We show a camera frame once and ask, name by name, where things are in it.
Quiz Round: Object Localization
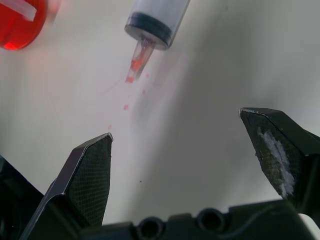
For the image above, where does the clear plastic syringe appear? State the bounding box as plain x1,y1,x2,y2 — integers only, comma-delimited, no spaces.
124,0,196,84

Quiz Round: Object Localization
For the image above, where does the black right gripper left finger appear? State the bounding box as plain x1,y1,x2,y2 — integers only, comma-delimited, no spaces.
18,132,115,240

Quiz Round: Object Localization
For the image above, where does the container of red liquid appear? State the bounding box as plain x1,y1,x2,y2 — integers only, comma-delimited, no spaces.
0,0,48,51

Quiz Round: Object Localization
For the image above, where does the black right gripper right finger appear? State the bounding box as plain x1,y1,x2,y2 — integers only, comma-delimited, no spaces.
238,107,320,216

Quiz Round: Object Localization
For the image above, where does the white drinking straw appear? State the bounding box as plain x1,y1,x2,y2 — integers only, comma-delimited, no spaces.
13,0,38,22

